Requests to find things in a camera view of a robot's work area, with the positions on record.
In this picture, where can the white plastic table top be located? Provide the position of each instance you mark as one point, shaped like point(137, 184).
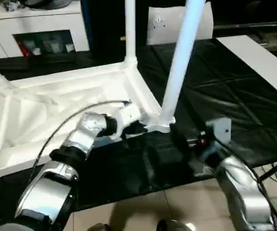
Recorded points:
point(47, 110)

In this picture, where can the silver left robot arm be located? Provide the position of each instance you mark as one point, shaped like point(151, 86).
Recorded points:
point(66, 163)

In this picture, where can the white plastic bag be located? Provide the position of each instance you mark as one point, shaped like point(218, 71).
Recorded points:
point(177, 24)

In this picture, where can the white flat board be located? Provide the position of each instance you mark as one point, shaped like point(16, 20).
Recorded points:
point(263, 62)

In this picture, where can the white cabinet with glass doors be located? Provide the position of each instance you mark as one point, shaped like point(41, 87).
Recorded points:
point(37, 33)

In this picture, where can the small tan label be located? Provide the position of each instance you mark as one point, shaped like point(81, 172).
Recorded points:
point(123, 38)

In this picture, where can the black stand leg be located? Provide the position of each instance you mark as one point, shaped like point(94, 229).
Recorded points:
point(275, 171)

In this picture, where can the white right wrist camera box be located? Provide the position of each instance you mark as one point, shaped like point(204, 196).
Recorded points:
point(219, 130)

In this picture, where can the dark grey robot body part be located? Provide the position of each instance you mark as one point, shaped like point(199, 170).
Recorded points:
point(172, 225)
point(100, 227)

